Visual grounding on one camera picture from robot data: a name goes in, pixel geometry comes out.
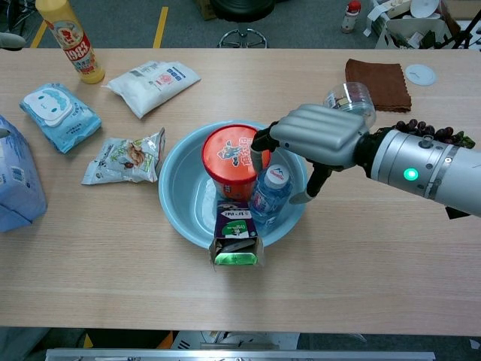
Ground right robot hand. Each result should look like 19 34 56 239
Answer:
250 104 371 205

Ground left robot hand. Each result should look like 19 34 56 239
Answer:
0 32 26 138

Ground clear water bottle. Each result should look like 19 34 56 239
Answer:
248 164 293 226

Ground orange instant noodle cup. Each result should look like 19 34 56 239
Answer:
201 125 272 199

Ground purple grape bunch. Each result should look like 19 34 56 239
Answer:
392 119 476 147

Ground purple toothpaste box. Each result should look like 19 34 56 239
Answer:
208 200 266 272

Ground silver snack packet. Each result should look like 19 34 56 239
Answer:
80 127 167 186

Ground yellow bottle with red label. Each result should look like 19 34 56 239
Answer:
35 0 106 84

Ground white lighthouse toy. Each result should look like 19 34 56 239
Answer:
340 0 362 34

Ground white salt bag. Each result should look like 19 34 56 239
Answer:
101 60 201 120

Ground clear jar of clips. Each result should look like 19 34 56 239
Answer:
322 81 377 125

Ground brown cloth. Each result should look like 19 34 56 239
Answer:
345 58 413 113

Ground blue wet wipes pack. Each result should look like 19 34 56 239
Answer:
19 82 103 154

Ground white round table grommet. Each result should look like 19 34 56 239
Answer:
405 63 437 86

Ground chrome stool base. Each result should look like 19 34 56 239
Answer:
217 28 270 49

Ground white cardboard box of clutter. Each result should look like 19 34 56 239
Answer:
363 0 463 50

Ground large blue tissue pack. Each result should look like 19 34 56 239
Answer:
0 114 49 233

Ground black stool seat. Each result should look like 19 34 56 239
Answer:
210 0 277 22

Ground light blue plastic basin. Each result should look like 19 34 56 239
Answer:
158 120 310 250

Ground brown cardboard box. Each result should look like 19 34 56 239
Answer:
193 0 219 20

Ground black tripod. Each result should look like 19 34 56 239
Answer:
452 18 481 50

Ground aluminium rail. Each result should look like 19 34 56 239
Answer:
44 348 437 361

